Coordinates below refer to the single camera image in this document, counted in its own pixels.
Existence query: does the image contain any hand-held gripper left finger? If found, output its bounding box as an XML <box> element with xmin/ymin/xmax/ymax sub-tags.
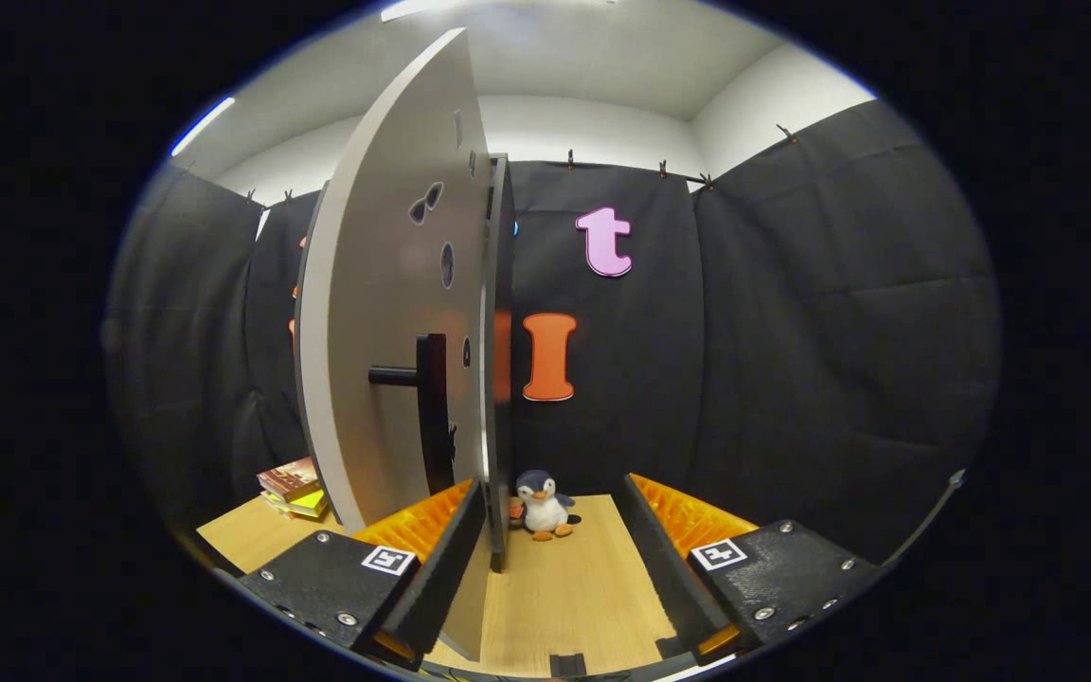
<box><xmin>239</xmin><ymin>478</ymin><xmax>492</xmax><ymax>673</ymax></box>

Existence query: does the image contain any beige shoe cabinet door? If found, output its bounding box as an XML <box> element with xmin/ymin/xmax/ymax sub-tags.
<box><xmin>295</xmin><ymin>27</ymin><xmax>494</xmax><ymax>664</ymax></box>

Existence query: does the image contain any brown cover book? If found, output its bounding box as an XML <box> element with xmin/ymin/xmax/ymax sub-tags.
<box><xmin>257</xmin><ymin>458</ymin><xmax>321</xmax><ymax>503</ymax></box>

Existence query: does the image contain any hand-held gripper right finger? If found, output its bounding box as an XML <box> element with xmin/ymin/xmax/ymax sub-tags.
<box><xmin>612</xmin><ymin>472</ymin><xmax>885</xmax><ymax>668</ymax></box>

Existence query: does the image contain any yellow book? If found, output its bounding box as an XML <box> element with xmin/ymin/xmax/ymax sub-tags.
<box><xmin>271</xmin><ymin>488</ymin><xmax>329</xmax><ymax>519</ymax></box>

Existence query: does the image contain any plush penguin toy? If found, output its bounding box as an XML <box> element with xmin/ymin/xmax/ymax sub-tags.
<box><xmin>510</xmin><ymin>470</ymin><xmax>577</xmax><ymax>542</ymax></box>

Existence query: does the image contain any black backdrop cloth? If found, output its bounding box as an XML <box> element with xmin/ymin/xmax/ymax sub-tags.
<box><xmin>105</xmin><ymin>99</ymin><xmax>1001</xmax><ymax>569</ymax></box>

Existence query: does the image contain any black door handle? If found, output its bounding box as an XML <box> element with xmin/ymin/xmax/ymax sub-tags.
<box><xmin>367</xmin><ymin>332</ymin><xmax>456</xmax><ymax>495</ymax></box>

